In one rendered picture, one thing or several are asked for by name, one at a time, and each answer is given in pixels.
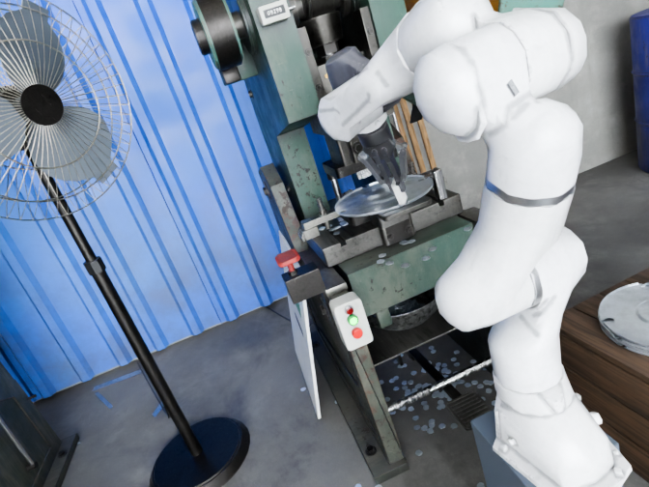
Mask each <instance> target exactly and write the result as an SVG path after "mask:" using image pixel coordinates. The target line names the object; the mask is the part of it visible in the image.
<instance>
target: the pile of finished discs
mask: <svg viewBox="0 0 649 487"><path fill-rule="evenodd" d="M598 317H599V321H600V326H601V328H602V330H603V332H604V333H605V334H606V336H607V337H608V338H609V339H611V340H612V341H613V342H615V343H616V344H618V345H620V346H623V345H625V346H626V347H624V348H625V349H628V350H630V351H632V352H635V353H638V354H641V355H645V356H648V357H649V282H647V283H645V284H642V283H640V284H638V282H637V283H633V284H629V285H626V286H623V287H620V288H618V289H616V290H614V291H612V292H610V293H609V294H608V295H606V296H605V297H604V298H603V300H602V301H601V303H600V306H599V309H598Z"/></svg>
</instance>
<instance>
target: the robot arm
mask: <svg viewBox="0 0 649 487"><path fill-rule="evenodd" d="M586 56H587V49H586V35H585V32H584V30H583V27H582V24H581V22H580V20H578V19H577V18H576V17H575V16H574V15H573V14H571V13H570V12H569V11H568V10H566V9H565V8H514V9H513V11H512V12H509V13H504V14H501V13H498V12H495V11H494V9H493V7H492V5H491V3H490V1H489V0H420V1H418V2H417V3H416V4H415V5H414V7H413V8H412V9H411V10H410V12H409V13H407V14H406V15H405V16H404V17H403V19H402V20H401V21H400V23H399V24H398V25H397V27H396V28H395V29H394V31H393V32H392V33H391V34H390V36H389V37H388V38H387V40H386V41H385V42H384V43H383V45H382V46H381V47H380V49H379V50H378V51H377V53H376V54H375V55H374V56H373V58H372V59H371V60H369V59H368V58H366V57H365V56H363V55H362V54H361V52H360V51H359V50H358V49H357V48H356V46H347V47H345V48H343V49H341V50H339V51H338V52H336V53H335V54H334V55H332V56H331V57H330V58H329V59H328V60H327V61H326V63H325V69H326V73H327V77H328V79H329V82H330V84H331V87H332V90H333V91H332V92H330V93H329V94H327V95H326V96H324V97H323V98H321V100H320V104H319V111H318V118H319V121H320V124H321V126H322V128H323V129H324V131H325V133H327V134H328V135H329V136H330V137H332V138H333V139H334V140H341V141H347V142H349V141H350V140H352V139H353V138H354V137H355V136H356V135H357V136H358V138H359V141H360V143H361V145H362V146H363V151H361V152H360V153H359V155H358V158H357V159H358V160H359V161H361V162H362V163H363V164H364V165H365V166H366V167H367V169H368V170H369V171H370V172H371V174H372V175H373V176H374V177H375V179H376V180H377V181H378V183H379V184H380V185H382V184H387V185H388V187H389V189H390V191H391V193H392V194H393V193H395V195H396V198H397V200H398V202H399V204H400V206H401V205H405V204H406V201H407V196H406V193H405V190H406V185H405V183H404V181H405V180H406V179H407V176H408V173H409V171H408V163H407V153H406V149H407V146H408V143H407V142H404V143H403V144H402V143H399V142H397V141H396V139H395V138H394V137H393V136H392V134H391V130H390V128H389V125H388V123H387V122H386V118H387V114H386V111H387V110H389V109H390V108H391V107H393V106H394V105H395V104H397V103H398V102H399V101H400V100H401V98H402V97H405V96H407V95H409V94H412V93H414V97H415V101H416V106H417V108H418V109H419V111H420V113H421V114H422V116H423V118H424V119H425V120H426V121H427V122H428V123H430V124H431V125H432V126H434V127H435V128H436V129H438V130H439V131H441V132H444V133H448V134H452V135H455V137H456V138H457V139H458V140H459V141H462V142H471V141H474V140H478V139H479V138H480V136H482V137H483V139H484V141H485V142H486V144H487V152H488V159H487V167H486V176H485V182H484V187H483V193H482V200H481V206H480V212H479V217H478V222H477V223H476V225H475V227H474V229H473V231H472V233H471V235H470V237H469V238H468V240H467V242H466V244H465V246H464V248H463V249H462V251H461V253H460V255H459V256H458V258H457V259H456V260H455V261H454V263H453V264H452V265H451V266H450V267H449V268H448V269H447V270H446V272H445V273H444V274H443V275H442V276H441V277H440V278H439V280H438V281H437V283H436V286H435V299H436V302H437V308H438V311H439V314H440V315H441V316H442V317H443V318H444V319H445V320H446V321H447V322H448V323H449V324H450V325H452V326H454V327H455V328H457V329H459V330H461V331H472V330H476V329H481V328H485V327H489V326H491V325H493V326H492V328H491V330H490V333H489V335H488V343H489V349H490V354H491V359H492V365H493V376H494V388H495V390H496V398H495V406H494V419H495V431H496V438H495V441H494V446H493V451H494V452H495V453H497V454H498V455H499V456H500V457H501V458H503V459H504V460H505V461H506V462H508V463H509V464H510V465H511V466H512V467H514V468H515V469H516V470H517V471H518V472H520V473H521V474H522V475H523V476H525V477H526V478H527V479H528V480H529V481H531V482H532V483H533V484H534V485H535V486H537V487H622V485H623V483H624V482H625V480H626V479H627V477H628V476H629V474H630V473H631V471H632V466H631V465H630V463H629V462H628V461H627V460H626V459H625V458H624V457H623V455H622V454H621V453H620V452H619V451H618V450H617V449H616V447H615V446H614V445H613V444H612V443H611V442H610V441H609V439H608V437H607V435H606V434H605V433H604V431H603V430H602V429H601V427H600V426H599V424H602V419H601V417H600V415H599V414H598V413H596V412H590V413H589V412H588V410H587V409H586V408H585V406H584V405H583V403H582V402H581V401H580V400H581V396H580V395H579V394H578V393H574V392H573V389H572V387H571V384H570V382H569V379H568V377H567V374H566V372H565V369H564V367H563V364H561V354H560V340H559V332H560V327H561V322H562V316H563V312H564V310H565V307H566V304H567V302H568V299H569V297H570V295H571V293H572V290H573V288H574V287H575V286H576V284H577V283H578V281H579V280H580V279H581V277H582V276H583V275H584V273H585V271H586V265H587V255H586V252H585V249H584V245H583V242H582V241H581V240H580V239H579V238H578V237H577V236H576V235H575V234H574V233H573V232H572V231H571V230H570V229H568V228H566V227H564V224H565V221H566V217H567V214H568V212H569V209H570V205H571V202H572V199H573V196H574V192H575V189H576V180H577V176H578V169H579V165H580V161H581V156H582V132H583V124H582V123H581V121H580V119H579V117H578V115H577V113H576V112H575V111H574V110H573V109H572V108H571V107H570V106H569V105H568V104H565V103H562V102H559V101H556V100H550V99H547V98H543V99H538V98H540V97H542V96H543V95H545V94H547V93H550V92H553V91H557V90H559V89H560V88H561V87H563V86H564V85H565V84H567V83H568V82H569V81H571V80H572V79H573V78H575V76H576V75H577V74H578V73H579V72H580V71H581V69H582V66H583V64H584V61H585V59H586ZM395 148H396V149H397V152H398V153H399V161H400V168H401V171H400V169H399V166H398V164H397V162H396V159H395V157H394V153H393V152H394V149H395ZM370 157H371V158H373V159H374V160H375V162H376V163H374V161H373V160H372V159H371V158H370ZM387 164H388V166H389V168H390V170H389V168H388V166H387ZM377 165H378V166H379V167H377ZM390 171H391V173H392V175H393V177H394V178H393V177H392V175H391V173H390ZM392 179H393V180H392Z"/></svg>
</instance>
